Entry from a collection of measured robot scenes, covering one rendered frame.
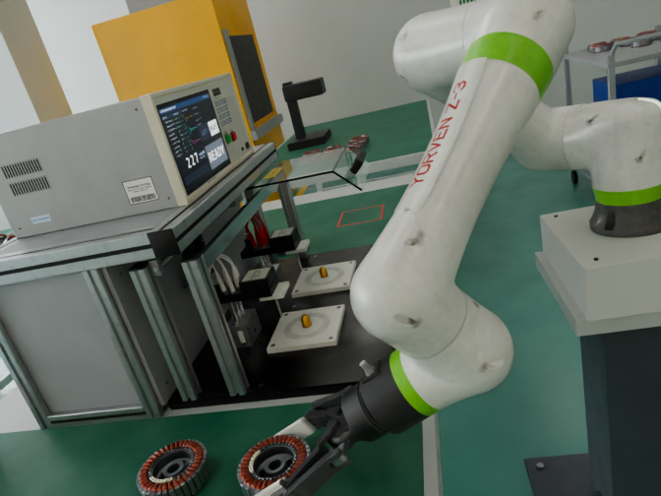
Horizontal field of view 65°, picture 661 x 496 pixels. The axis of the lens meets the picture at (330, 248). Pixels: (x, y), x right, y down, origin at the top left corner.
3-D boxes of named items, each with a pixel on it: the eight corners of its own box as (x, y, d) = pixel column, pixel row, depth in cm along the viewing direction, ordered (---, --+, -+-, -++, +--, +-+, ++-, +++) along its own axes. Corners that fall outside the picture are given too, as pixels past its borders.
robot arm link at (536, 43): (513, 42, 82) (481, -24, 75) (598, 23, 73) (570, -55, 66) (471, 129, 76) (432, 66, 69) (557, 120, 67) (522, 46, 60)
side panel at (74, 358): (168, 407, 102) (105, 262, 91) (161, 417, 100) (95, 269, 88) (50, 419, 109) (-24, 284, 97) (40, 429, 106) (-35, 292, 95)
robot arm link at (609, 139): (594, 185, 114) (587, 98, 108) (677, 185, 102) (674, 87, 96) (569, 206, 106) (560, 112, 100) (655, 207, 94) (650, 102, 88)
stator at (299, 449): (321, 447, 82) (316, 429, 80) (307, 508, 72) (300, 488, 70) (256, 452, 84) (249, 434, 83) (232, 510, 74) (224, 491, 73)
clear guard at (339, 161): (370, 164, 139) (366, 143, 137) (362, 190, 118) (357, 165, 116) (258, 187, 147) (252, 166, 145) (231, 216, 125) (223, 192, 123)
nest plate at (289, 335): (345, 308, 118) (344, 303, 118) (336, 345, 104) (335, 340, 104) (283, 317, 121) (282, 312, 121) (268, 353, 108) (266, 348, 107)
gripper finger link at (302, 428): (302, 419, 80) (303, 415, 80) (271, 439, 83) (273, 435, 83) (315, 431, 80) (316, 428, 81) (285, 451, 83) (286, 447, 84)
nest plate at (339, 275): (356, 264, 140) (355, 259, 140) (350, 289, 126) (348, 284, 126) (303, 272, 143) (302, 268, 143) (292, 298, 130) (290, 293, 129)
